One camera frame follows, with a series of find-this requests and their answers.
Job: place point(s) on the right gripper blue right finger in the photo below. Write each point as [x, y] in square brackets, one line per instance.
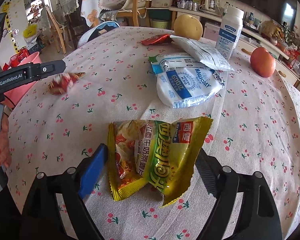
[210, 171]

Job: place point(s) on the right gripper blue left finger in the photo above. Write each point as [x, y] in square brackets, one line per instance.
[90, 169]

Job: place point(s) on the yellow green oatmeal packet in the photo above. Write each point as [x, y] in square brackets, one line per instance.
[154, 152]

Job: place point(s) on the red candy wrapper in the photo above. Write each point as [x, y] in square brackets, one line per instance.
[63, 82]

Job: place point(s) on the white magicday milk pouch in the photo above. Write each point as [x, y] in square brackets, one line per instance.
[188, 87]

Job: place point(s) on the white grey pouch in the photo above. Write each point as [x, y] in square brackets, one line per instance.
[203, 53]

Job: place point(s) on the red wedding candy packet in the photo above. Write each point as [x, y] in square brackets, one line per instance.
[157, 40]

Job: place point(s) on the light blue wipes packet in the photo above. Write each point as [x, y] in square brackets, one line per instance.
[167, 62]

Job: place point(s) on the pink trash bin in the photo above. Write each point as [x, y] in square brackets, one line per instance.
[13, 96]

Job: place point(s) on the left hand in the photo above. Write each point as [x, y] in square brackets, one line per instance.
[5, 156]

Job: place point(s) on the light wooden chair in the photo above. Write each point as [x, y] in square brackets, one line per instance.
[57, 31]

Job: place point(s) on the dark wooden chair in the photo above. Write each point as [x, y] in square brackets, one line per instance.
[74, 21]

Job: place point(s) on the small stool with cushion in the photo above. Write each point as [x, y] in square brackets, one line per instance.
[97, 31]

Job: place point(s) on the dining table with cloth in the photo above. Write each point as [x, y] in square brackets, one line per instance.
[90, 11]

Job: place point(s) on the red apple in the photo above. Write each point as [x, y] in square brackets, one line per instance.
[262, 62]

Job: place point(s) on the pink storage box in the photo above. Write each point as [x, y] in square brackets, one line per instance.
[211, 31]

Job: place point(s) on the green waste basket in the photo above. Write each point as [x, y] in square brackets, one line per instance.
[160, 24]

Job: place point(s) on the white milk bottle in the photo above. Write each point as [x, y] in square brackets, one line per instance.
[230, 31]

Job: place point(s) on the yellow pear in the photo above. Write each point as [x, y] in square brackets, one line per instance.
[188, 27]

